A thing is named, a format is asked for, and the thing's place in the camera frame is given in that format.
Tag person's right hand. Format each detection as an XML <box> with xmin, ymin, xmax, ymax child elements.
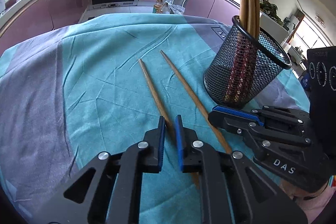
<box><xmin>280</xmin><ymin>180</ymin><xmax>335</xmax><ymax>223</ymax></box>

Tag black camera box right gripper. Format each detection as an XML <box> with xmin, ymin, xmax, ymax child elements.
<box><xmin>307</xmin><ymin>47</ymin><xmax>336</xmax><ymax>159</ymax></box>

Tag purple kitchen cabinets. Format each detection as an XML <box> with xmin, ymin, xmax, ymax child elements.
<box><xmin>1</xmin><ymin>0</ymin><xmax>240</xmax><ymax>52</ymax></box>

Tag green potted plant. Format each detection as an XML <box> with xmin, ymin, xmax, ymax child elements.
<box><xmin>260</xmin><ymin>0</ymin><xmax>284</xmax><ymax>26</ymax></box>

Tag black mesh utensil cup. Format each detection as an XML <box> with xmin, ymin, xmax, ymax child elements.
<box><xmin>203</xmin><ymin>15</ymin><xmax>291</xmax><ymax>109</ymax></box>

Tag teal and grey tablecloth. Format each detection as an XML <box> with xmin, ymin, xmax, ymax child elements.
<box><xmin>0</xmin><ymin>13</ymin><xmax>310</xmax><ymax>224</ymax></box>

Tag cooking oil bottle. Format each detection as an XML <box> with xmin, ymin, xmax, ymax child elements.
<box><xmin>153</xmin><ymin>0</ymin><xmax>163</xmax><ymax>14</ymax></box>

